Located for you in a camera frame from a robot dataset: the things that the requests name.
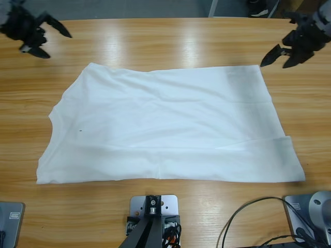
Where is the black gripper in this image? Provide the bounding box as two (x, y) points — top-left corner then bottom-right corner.
(260, 10), (331, 69)
(0, 4), (73, 59)

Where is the white Unitree T-shirt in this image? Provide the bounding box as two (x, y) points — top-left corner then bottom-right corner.
(35, 63), (306, 185)

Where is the brown cardboard box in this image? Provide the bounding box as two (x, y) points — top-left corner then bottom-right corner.
(272, 0), (331, 16)

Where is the black white shoe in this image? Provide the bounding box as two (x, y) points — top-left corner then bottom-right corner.
(242, 0), (269, 18)

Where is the white metal post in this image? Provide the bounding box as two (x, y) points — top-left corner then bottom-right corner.
(208, 0), (220, 18)

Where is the black cable at base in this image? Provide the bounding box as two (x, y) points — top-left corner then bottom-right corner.
(216, 196), (316, 248)

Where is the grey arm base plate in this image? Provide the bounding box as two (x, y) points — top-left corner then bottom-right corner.
(0, 201), (24, 248)
(284, 191), (331, 244)

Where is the white block with dark post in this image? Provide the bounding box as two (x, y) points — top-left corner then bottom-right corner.
(124, 194), (183, 248)

